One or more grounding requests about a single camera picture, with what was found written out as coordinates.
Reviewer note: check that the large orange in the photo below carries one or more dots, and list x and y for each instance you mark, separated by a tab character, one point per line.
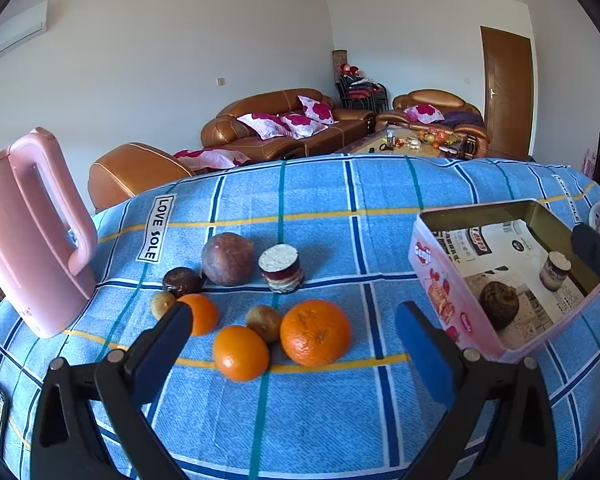
315	333

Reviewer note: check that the pink tin box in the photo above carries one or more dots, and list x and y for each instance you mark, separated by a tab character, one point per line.
456	251

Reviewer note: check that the small brown kiwi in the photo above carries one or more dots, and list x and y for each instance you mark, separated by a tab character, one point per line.
160	303

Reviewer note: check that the stacked dark chairs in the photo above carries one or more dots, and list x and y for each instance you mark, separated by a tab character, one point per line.
362	94

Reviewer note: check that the brown leather ottoman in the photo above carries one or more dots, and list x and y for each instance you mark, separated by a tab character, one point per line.
129	170

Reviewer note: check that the large purple passion fruit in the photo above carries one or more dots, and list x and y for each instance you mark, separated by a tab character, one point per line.
227	259

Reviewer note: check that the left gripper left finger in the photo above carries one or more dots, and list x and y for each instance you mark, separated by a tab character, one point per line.
130	369

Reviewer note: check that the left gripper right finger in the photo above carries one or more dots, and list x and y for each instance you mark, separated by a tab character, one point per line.
521	440

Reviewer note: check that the small dark passion fruit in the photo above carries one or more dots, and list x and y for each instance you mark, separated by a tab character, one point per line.
181	281

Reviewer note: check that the sugarcane piece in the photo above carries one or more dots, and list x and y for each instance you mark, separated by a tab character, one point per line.
280	268
554	270

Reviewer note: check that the white wall air conditioner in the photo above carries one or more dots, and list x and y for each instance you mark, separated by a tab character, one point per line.
23	27

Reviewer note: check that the brown wooden door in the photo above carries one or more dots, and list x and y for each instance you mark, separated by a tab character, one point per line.
508	105

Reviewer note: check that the wrinkled dark brown fruit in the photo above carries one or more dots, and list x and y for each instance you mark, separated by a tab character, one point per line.
499	303

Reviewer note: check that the pink electric kettle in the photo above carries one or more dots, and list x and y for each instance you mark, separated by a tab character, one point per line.
47	237

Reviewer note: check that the floral pillow middle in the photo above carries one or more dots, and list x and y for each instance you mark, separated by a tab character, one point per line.
300	127

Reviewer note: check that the floral pillow on armchair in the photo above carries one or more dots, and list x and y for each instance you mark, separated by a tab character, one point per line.
423	113

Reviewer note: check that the floral pillow left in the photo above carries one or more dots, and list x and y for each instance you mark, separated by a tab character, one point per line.
266	126

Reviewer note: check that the brown leather armchair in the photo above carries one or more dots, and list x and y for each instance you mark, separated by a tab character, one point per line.
460	117

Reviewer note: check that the wooden coffee table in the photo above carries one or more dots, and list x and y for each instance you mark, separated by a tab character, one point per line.
400	141

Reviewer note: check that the brown leather three-seat sofa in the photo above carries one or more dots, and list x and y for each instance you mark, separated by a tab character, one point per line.
224	131

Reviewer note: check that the floral pillow right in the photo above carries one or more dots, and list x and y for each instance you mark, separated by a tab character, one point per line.
317	110

